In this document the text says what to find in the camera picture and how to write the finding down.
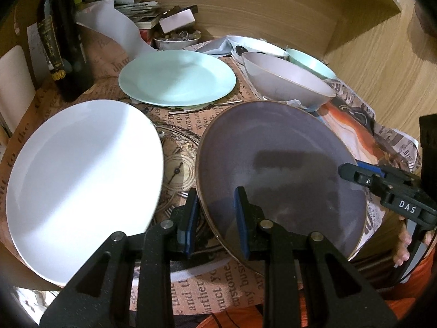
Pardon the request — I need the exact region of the stack of booklets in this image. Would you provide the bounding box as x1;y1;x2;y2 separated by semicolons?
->
115;2;164;30

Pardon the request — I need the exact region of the mint green plate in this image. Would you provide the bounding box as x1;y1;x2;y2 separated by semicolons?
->
118;49;237;107

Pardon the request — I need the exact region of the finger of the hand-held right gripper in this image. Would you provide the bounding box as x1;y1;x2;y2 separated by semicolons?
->
338;162;383;192
355;164;419;179

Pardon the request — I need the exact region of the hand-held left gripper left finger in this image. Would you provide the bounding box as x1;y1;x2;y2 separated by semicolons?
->
40;188;199;328

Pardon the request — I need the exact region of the dark wine bottle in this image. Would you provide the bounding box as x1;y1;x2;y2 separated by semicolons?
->
36;0;94;103

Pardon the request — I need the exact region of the white thermos mug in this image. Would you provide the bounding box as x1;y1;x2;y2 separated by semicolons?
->
0;46;36;137

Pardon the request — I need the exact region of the small bowl of trinkets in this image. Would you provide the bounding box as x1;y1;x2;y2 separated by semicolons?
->
152;29;201;51

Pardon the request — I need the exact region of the brown blurred object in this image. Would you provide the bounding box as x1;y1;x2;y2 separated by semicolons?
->
411;2;437;42

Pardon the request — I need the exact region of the white plate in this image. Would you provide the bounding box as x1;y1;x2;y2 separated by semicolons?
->
5;99;165;287

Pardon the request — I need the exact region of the white paper sheet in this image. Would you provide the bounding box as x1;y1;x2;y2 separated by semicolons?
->
76;0;154;58

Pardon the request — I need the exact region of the grey plate with brown rim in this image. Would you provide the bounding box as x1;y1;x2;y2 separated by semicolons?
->
195;101;367;277

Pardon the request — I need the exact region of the white paper note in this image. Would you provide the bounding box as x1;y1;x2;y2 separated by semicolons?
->
26;22;46;89

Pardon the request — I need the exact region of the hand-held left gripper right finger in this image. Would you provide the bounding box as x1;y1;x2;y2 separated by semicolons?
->
235;186;398;328

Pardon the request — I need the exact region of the person's right hand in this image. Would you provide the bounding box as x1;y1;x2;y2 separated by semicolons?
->
392;216;411;268

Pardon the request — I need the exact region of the mint green bowl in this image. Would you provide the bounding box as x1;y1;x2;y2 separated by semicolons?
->
286;48;338;81

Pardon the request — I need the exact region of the lilac bowl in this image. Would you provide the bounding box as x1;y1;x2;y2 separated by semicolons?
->
242;52;337;108

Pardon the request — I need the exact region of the small white box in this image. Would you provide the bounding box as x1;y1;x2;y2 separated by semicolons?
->
159;8;196;34

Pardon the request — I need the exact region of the white bowl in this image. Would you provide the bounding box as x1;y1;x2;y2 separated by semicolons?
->
226;35;290;58

